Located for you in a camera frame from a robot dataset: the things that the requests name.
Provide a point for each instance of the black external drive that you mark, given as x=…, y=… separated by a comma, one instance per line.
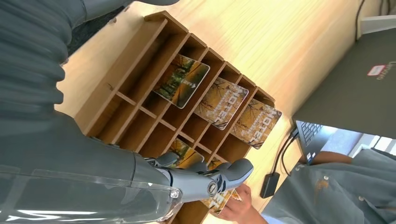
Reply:
x=269, y=185

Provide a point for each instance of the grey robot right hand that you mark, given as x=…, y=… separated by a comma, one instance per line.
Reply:
x=77, y=173

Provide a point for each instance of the wooden slotted card holder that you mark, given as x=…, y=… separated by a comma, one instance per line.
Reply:
x=123, y=77

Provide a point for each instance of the person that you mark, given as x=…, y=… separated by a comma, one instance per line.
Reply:
x=334, y=191

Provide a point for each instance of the white cabinet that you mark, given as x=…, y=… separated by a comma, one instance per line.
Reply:
x=379, y=24

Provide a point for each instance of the grey laptop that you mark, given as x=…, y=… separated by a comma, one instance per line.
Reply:
x=349, y=92

